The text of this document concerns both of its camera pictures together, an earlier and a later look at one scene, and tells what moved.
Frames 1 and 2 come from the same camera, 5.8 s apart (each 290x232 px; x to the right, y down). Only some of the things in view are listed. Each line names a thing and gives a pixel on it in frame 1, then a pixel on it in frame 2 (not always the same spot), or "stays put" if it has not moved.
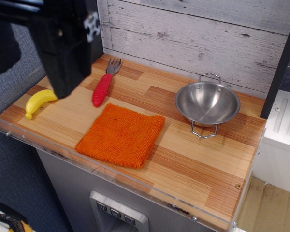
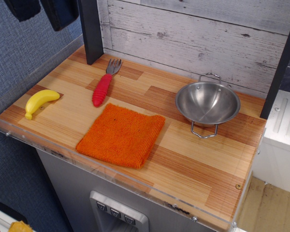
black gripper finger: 5,50 to 24,9
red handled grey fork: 100,91 stays put
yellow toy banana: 36,101 stays put
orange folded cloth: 122,137 stays put
